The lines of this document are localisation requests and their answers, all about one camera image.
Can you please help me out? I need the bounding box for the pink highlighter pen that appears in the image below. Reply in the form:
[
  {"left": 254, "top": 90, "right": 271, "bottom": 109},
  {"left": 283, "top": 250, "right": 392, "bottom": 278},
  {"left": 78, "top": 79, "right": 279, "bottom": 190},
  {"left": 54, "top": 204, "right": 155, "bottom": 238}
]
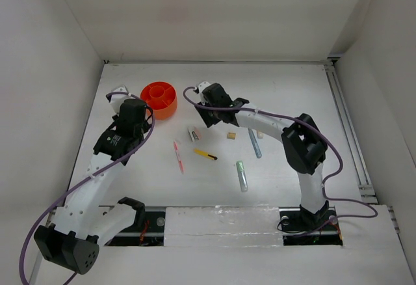
[{"left": 174, "top": 141, "right": 185, "bottom": 174}]

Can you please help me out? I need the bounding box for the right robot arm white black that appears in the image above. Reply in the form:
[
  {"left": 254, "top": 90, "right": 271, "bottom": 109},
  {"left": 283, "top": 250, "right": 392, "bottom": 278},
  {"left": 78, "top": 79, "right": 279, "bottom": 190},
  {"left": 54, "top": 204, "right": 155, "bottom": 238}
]
[{"left": 194, "top": 81, "right": 329, "bottom": 229}]

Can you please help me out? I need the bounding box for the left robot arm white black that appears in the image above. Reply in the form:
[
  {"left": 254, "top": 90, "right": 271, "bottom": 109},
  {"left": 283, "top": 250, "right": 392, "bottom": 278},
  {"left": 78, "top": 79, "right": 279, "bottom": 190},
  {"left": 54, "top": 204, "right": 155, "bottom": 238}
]
[{"left": 34, "top": 98, "right": 153, "bottom": 275}]

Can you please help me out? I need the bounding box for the orange round divided container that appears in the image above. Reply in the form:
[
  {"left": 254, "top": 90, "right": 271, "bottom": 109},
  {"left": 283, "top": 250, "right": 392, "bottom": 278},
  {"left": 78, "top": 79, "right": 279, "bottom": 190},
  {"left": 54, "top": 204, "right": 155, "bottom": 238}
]
[{"left": 140, "top": 81, "right": 177, "bottom": 120}]

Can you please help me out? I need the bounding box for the pink white mini stapler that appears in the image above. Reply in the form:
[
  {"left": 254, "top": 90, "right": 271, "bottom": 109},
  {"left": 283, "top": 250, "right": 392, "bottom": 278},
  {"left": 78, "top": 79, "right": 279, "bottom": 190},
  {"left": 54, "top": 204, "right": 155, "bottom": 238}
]
[{"left": 188, "top": 126, "right": 202, "bottom": 143}]

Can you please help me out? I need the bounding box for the small tan eraser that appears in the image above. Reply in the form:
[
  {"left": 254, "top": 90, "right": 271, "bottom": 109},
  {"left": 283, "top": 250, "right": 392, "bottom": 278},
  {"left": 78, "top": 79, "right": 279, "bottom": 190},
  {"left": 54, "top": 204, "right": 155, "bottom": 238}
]
[{"left": 227, "top": 132, "right": 236, "bottom": 140}]

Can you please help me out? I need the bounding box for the yellow utility knife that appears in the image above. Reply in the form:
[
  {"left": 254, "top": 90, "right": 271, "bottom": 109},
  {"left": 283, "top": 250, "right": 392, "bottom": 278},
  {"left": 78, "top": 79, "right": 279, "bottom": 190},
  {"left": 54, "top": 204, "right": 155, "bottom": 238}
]
[{"left": 193, "top": 148, "right": 218, "bottom": 161}]

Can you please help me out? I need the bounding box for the blue pen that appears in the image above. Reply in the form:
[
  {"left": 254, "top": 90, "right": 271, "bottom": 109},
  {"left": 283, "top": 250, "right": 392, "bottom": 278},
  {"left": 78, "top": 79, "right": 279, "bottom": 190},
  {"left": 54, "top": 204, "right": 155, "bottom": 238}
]
[{"left": 248, "top": 128, "right": 262, "bottom": 159}]

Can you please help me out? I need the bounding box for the green capped marker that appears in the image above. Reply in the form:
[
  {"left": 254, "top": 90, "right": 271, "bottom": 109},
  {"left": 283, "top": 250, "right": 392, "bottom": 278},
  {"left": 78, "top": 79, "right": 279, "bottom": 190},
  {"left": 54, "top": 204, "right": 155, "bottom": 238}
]
[{"left": 236, "top": 161, "right": 248, "bottom": 193}]

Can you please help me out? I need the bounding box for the white foam block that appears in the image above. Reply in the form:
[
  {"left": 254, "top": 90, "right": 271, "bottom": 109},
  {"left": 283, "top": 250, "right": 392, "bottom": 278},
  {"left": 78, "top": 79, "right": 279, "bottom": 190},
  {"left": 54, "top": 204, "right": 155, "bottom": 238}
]
[{"left": 164, "top": 206, "right": 283, "bottom": 248}]

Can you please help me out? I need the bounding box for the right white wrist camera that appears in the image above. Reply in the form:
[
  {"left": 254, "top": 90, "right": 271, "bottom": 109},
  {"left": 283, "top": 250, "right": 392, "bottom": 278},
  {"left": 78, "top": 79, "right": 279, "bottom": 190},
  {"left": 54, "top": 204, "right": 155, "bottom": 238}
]
[{"left": 194, "top": 81, "right": 211, "bottom": 95}]

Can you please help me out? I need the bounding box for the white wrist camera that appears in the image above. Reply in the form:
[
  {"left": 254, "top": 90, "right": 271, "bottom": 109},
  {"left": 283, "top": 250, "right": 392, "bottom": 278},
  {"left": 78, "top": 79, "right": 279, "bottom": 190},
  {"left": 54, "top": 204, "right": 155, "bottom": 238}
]
[
  {"left": 109, "top": 85, "right": 130, "bottom": 115},
  {"left": 194, "top": 81, "right": 211, "bottom": 95}
]

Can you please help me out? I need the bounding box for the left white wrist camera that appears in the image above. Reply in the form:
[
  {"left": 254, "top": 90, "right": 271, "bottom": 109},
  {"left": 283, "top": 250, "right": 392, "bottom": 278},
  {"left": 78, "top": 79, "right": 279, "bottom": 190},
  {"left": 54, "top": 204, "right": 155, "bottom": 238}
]
[{"left": 109, "top": 85, "right": 130, "bottom": 115}]

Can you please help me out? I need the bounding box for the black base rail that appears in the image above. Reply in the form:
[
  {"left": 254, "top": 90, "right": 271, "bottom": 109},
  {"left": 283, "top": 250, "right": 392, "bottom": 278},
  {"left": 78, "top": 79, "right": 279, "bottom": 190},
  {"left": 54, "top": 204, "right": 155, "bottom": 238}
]
[{"left": 105, "top": 207, "right": 166, "bottom": 247}]

